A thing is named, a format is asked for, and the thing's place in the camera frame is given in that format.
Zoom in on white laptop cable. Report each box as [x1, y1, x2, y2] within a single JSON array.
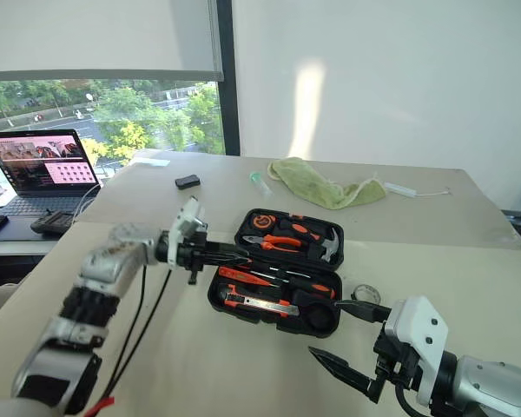
[[72, 183, 102, 226]]

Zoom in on red cable tape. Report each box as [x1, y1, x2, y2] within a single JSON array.
[[83, 395, 116, 417]]

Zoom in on clear tube with green cap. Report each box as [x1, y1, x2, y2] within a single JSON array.
[[248, 170, 274, 197]]

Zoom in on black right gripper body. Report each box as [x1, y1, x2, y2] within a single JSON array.
[[372, 321, 423, 392]]

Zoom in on black electrical tape roll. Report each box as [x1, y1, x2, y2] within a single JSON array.
[[352, 283, 383, 306]]

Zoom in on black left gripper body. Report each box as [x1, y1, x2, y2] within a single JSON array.
[[175, 229, 210, 287]]

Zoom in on small black box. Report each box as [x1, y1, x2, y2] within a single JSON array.
[[174, 174, 201, 191]]

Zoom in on white side desk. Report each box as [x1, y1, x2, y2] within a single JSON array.
[[0, 197, 102, 288]]

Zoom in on white roller blind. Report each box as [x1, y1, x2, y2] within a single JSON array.
[[0, 0, 224, 83]]

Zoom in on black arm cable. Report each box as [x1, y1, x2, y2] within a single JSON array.
[[393, 383, 432, 417], [98, 260, 174, 408]]

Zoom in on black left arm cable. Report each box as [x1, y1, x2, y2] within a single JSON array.
[[98, 260, 174, 408]]

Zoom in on open laptop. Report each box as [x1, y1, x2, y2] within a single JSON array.
[[0, 129, 102, 217]]

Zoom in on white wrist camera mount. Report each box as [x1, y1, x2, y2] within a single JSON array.
[[168, 195, 208, 267], [383, 295, 450, 410]]

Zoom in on black window frame post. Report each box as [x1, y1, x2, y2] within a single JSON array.
[[216, 0, 242, 157]]

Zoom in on black remote controller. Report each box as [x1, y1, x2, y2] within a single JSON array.
[[30, 210, 78, 237]]

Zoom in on green towel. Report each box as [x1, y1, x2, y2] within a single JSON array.
[[267, 156, 388, 211]]

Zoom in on white adapter with cable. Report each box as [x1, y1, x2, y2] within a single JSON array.
[[383, 181, 453, 199]]

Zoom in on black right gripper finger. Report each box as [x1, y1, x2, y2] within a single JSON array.
[[334, 299, 392, 326], [307, 345, 386, 405]]

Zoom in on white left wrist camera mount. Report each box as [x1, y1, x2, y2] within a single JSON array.
[[168, 195, 208, 267]]

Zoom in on black tool case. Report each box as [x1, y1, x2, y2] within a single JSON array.
[[206, 208, 346, 340]]

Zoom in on claw hammer orange black handle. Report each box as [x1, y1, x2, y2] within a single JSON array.
[[279, 218, 343, 263]]

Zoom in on orange voltage tester pen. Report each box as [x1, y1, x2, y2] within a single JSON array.
[[218, 266, 274, 288]]

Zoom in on orange black utility knife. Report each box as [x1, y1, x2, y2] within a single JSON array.
[[221, 283, 301, 316]]

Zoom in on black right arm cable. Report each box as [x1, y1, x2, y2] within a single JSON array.
[[393, 383, 432, 417]]

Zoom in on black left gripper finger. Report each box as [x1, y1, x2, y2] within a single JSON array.
[[205, 254, 253, 267], [205, 242, 250, 258]]

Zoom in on orange handled pliers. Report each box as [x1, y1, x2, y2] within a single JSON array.
[[241, 234, 304, 254]]

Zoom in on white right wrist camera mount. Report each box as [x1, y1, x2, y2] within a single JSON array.
[[383, 295, 450, 410]]

